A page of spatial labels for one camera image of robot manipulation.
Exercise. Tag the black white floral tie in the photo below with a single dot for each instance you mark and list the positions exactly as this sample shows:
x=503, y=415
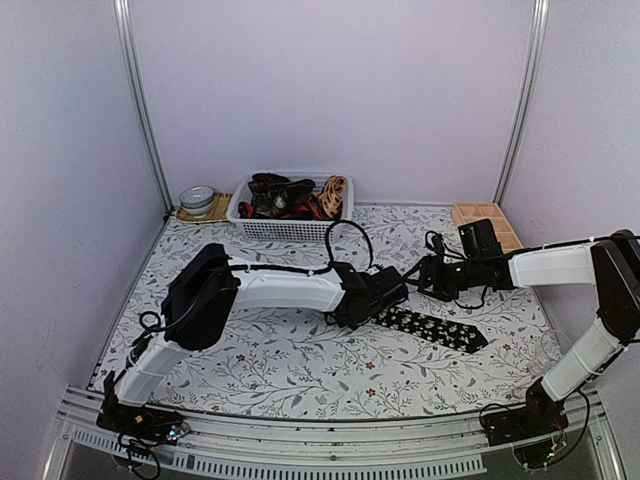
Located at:
x=445, y=333

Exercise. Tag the left aluminium frame post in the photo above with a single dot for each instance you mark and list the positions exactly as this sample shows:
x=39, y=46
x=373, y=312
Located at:
x=124, y=26

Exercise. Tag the red navy striped tie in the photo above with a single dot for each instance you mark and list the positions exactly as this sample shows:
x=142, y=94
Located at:
x=263, y=209

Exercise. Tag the clear plastic cup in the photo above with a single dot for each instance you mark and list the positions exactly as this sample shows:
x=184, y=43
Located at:
x=547, y=351

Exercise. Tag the dark floral brown tie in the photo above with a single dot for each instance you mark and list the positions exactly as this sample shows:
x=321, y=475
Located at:
x=281, y=190

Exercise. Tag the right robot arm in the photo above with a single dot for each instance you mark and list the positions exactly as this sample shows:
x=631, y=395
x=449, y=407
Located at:
x=589, y=288

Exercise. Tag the front aluminium rail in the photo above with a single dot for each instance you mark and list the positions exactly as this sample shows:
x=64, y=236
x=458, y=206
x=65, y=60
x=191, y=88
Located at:
x=230, y=447

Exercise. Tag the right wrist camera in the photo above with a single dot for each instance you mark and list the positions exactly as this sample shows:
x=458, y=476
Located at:
x=435, y=244

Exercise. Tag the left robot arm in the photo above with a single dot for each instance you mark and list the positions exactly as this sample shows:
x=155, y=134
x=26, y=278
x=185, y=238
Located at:
x=199, y=301

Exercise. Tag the patterned ceramic bowl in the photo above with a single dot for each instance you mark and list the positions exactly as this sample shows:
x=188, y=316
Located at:
x=198, y=200

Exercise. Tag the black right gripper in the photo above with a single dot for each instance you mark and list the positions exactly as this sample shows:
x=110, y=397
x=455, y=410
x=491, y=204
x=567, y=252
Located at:
x=430, y=263

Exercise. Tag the white plastic basket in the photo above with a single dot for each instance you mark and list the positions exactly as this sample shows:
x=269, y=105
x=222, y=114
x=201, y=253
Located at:
x=289, y=230

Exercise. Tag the woven bamboo mat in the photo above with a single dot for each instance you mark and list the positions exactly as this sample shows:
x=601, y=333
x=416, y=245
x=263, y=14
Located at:
x=217, y=214

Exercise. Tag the yellow beetle print tie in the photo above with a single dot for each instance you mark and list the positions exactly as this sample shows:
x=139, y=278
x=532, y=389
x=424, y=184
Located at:
x=331, y=196

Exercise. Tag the wooden divided box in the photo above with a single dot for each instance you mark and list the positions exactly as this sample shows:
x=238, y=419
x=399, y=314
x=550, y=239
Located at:
x=465, y=213

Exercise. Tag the aluminium frame post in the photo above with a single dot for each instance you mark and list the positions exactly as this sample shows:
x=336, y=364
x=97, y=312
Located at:
x=531, y=69
x=124, y=26

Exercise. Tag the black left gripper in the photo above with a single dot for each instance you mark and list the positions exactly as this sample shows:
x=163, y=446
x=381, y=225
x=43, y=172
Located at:
x=347, y=324

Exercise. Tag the right aluminium frame post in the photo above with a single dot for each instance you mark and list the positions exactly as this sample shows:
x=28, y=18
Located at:
x=531, y=69

